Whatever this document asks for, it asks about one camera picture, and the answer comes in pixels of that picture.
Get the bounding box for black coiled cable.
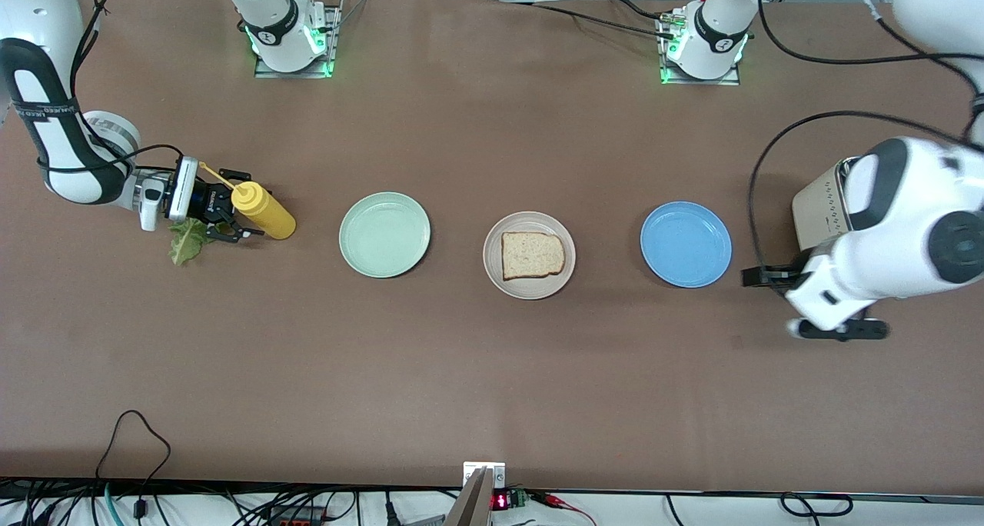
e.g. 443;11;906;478
780;492;854;518

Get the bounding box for small bread slice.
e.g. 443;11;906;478
501;231;567;281

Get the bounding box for blue plate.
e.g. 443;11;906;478
640;201;733;288

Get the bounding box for yellow squeeze bottle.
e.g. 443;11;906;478
198;161;298;241

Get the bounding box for red clip wire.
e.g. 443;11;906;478
530;491;599;526

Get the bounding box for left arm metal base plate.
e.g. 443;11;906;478
660;15;743;86

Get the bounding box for cream and chrome toaster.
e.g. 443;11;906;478
792;157;858;251

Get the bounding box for green lettuce leaf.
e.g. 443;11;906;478
169;217;231;267

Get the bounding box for black looped cable with adapter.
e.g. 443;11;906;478
94;409;172;521

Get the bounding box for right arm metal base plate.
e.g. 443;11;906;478
254;0;343;79

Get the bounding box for pale green plate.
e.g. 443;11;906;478
339;191;431;279

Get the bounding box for grey aluminium camera mast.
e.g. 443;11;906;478
444;468;493;526

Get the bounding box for beige plate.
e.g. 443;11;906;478
483;211;576;301

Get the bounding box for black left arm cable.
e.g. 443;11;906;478
747;0;984;269

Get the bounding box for white metal mounting bracket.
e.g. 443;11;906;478
463;461;507;490

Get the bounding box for black base supply cable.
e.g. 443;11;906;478
500;0;677;42

